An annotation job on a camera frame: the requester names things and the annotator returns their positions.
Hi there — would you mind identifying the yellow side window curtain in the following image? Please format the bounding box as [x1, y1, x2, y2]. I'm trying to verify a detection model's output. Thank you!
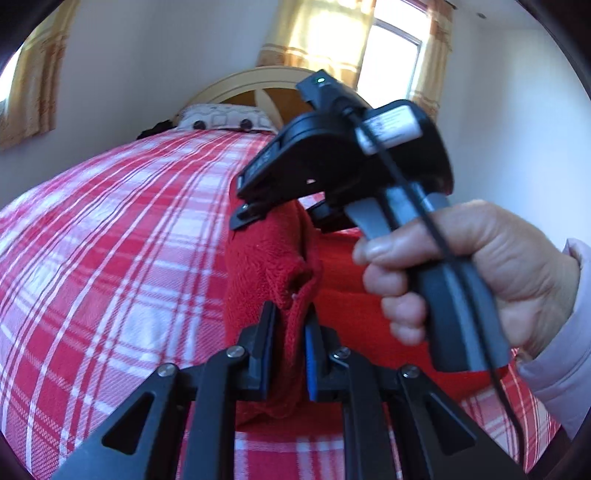
[0, 0, 80, 149]

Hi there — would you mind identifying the cream wooden headboard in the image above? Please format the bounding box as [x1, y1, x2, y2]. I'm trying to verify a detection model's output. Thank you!
[173, 66, 365, 130]

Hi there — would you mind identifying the black cable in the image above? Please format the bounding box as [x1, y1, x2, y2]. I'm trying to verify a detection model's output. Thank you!
[344, 108, 527, 446]

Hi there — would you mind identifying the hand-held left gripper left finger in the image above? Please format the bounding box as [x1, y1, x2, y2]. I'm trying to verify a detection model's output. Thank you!
[51, 300, 278, 480]

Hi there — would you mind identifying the red knitted sweater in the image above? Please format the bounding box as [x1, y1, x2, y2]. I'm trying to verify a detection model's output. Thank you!
[224, 200, 520, 423]

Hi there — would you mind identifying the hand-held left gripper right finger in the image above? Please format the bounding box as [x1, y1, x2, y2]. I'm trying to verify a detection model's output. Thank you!
[305, 310, 529, 480]

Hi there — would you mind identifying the narrow yellow curtain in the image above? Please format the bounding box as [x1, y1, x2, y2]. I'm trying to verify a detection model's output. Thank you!
[410, 0, 455, 121]

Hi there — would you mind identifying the grey patterned pillow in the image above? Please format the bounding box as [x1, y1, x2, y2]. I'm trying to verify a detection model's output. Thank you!
[178, 104, 278, 133]

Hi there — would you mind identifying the dark cloth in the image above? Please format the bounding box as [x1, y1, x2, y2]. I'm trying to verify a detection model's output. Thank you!
[137, 119, 174, 139]

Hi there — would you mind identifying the person's right hand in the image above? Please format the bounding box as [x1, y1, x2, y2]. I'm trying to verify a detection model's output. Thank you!
[353, 200, 580, 358]

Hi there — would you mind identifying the wide yellow curtain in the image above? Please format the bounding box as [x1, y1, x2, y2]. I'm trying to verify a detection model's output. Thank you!
[256, 0, 376, 88]

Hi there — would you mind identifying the red plaid bedspread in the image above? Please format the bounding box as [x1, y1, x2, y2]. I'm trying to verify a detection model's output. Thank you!
[0, 129, 566, 480]

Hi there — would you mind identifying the person's right forearm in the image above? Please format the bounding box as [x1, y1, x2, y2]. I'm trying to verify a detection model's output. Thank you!
[515, 237, 591, 441]

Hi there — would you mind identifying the side window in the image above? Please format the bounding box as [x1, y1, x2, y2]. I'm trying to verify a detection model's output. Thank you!
[0, 46, 24, 109]

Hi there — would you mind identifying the window behind headboard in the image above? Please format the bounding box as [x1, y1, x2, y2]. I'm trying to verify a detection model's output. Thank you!
[356, 18, 424, 106]

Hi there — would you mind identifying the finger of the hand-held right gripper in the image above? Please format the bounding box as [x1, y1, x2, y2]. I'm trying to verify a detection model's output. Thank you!
[231, 202, 279, 232]
[302, 198, 358, 234]

